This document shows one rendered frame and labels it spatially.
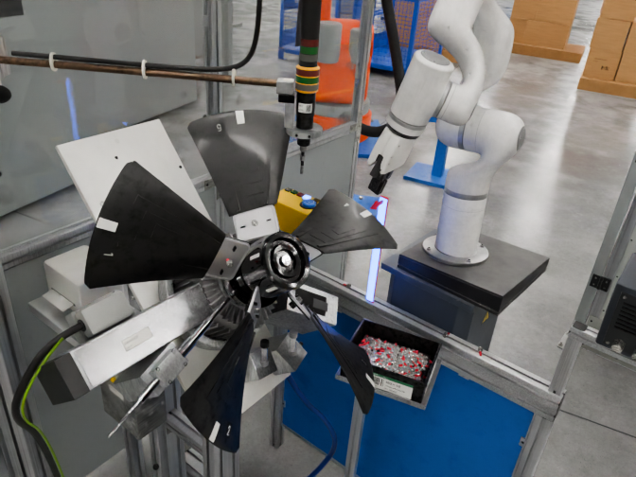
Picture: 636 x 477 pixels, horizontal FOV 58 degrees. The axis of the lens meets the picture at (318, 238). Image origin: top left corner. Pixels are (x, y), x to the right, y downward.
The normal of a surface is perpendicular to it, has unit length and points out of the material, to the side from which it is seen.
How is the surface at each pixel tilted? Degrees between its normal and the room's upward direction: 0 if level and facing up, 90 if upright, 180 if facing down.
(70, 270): 0
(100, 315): 50
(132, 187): 70
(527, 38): 90
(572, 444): 0
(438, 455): 90
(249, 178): 45
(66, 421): 90
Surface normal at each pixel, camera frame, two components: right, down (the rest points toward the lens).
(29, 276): 0.78, 0.36
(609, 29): -0.46, 0.42
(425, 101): -0.16, 0.62
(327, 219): 0.14, -0.79
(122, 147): 0.65, -0.28
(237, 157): 0.00, -0.26
